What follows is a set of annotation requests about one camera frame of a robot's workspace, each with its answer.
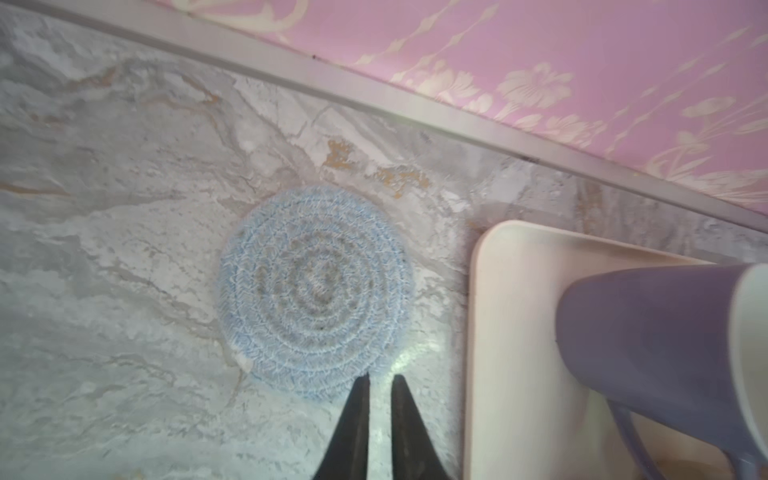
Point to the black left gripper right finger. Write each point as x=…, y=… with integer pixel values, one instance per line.
x=413, y=454

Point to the purple ceramic mug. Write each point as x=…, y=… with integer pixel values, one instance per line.
x=684, y=346

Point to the blue woven round coaster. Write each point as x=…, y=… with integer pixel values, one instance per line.
x=314, y=289

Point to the cream rectangular tray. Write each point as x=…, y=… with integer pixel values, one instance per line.
x=526, y=416

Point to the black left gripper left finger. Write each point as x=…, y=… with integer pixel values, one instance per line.
x=346, y=456

